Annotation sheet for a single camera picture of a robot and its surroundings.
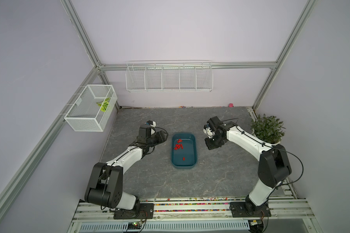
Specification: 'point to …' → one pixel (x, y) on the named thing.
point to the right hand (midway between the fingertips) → (208, 145)
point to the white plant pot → (276, 143)
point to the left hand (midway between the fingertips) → (166, 135)
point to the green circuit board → (134, 225)
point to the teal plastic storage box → (183, 150)
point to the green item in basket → (104, 104)
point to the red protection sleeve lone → (183, 158)
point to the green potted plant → (268, 128)
